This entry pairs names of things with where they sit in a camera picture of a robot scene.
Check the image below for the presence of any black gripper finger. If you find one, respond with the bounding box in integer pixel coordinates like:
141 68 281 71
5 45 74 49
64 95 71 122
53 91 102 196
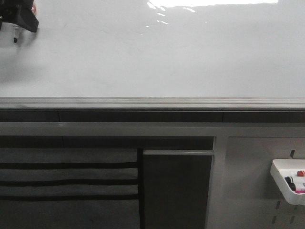
15 0 39 32

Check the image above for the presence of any black whiteboard marker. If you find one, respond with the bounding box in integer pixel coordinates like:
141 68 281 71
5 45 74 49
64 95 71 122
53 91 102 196
12 24 22 43

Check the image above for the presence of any white metal pegboard stand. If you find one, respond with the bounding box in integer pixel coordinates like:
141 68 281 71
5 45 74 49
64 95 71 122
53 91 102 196
0 122 305 229

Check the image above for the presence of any white plastic marker tray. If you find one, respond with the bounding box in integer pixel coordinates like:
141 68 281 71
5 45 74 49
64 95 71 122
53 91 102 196
270 159 305 206

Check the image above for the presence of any red capped white marker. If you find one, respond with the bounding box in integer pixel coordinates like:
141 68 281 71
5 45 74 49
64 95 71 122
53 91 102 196
296 170 305 177

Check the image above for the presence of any white whiteboard with frame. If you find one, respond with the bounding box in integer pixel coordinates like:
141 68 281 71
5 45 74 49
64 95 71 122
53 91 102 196
0 0 305 110

